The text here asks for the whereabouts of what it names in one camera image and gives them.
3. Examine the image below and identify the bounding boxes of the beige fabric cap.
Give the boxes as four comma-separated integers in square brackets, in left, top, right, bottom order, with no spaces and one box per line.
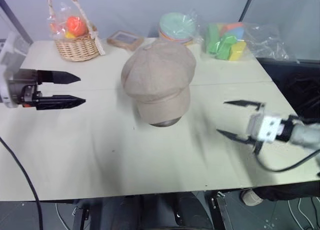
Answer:
[120,38,198,125]

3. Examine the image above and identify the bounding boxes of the stack of pastel plates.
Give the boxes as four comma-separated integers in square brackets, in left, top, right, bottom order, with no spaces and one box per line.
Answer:
[158,11,198,46]

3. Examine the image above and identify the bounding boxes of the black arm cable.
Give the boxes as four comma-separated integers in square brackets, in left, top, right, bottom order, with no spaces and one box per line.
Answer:
[254,147,320,178]
[0,136,41,230]

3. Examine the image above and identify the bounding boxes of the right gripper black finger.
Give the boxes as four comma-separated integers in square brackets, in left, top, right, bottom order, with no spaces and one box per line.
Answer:
[215,128,261,155]
[223,99,266,114]

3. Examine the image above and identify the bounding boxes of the yellow foam block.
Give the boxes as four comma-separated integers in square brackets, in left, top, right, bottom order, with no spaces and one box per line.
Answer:
[229,40,248,63]

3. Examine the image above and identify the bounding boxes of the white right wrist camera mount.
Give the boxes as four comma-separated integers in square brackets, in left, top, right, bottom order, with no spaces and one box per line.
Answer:
[259,114,286,144]

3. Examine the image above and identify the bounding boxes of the clear plastic bag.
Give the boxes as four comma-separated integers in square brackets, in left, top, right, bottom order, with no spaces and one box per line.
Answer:
[198,8,301,65]

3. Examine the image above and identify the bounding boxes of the white floor cable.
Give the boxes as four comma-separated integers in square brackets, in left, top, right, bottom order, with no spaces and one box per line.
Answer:
[286,196,320,230]

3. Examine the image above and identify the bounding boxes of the orange toy fruit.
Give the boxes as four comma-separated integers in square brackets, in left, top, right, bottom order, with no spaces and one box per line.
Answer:
[65,15,89,38]

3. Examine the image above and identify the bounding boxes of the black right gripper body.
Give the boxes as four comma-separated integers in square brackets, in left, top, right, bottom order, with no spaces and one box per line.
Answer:
[246,109,266,144]

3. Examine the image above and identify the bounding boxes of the black table leg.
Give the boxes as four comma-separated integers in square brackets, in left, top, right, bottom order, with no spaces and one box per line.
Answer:
[208,190,232,230]
[71,204,90,230]

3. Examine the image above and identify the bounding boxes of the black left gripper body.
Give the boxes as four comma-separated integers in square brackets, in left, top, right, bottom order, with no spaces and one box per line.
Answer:
[7,69,42,109]

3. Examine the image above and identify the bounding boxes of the black chair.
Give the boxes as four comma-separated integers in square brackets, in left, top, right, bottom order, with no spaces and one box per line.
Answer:
[256,56,320,121]

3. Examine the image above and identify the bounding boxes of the wooden picture frame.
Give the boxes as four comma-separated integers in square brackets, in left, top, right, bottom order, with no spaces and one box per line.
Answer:
[106,30,145,51]

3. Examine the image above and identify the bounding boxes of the dark trouser leg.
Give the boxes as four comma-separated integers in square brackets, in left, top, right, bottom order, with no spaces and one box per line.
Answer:
[252,180,320,201]

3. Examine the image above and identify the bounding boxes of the grey window frame post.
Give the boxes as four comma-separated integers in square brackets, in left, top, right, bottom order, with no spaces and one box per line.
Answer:
[0,0,34,45]
[239,0,262,23]

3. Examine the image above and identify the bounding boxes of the white shoe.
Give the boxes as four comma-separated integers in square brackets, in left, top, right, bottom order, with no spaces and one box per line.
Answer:
[239,188,264,207]

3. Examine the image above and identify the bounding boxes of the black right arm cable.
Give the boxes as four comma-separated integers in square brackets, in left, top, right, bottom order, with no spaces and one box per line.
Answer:
[254,147,320,178]

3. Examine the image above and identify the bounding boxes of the orange foam block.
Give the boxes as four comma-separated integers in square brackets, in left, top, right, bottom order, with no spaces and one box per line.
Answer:
[219,21,243,31]

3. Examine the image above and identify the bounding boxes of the blue foam block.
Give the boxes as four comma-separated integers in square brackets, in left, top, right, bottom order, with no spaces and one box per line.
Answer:
[227,25,245,41]

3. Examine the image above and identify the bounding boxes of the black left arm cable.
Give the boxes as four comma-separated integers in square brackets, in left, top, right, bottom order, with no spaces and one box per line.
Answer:
[0,136,41,230]

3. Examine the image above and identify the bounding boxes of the tall green foam block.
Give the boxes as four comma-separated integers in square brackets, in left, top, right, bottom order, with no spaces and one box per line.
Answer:
[205,23,223,56]

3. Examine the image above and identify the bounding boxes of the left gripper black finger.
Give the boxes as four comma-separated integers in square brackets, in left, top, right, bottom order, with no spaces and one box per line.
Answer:
[36,94,87,112]
[37,70,82,86]

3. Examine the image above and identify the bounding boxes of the wicker basket with handle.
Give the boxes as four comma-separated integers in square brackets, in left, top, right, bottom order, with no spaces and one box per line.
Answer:
[47,0,105,63]

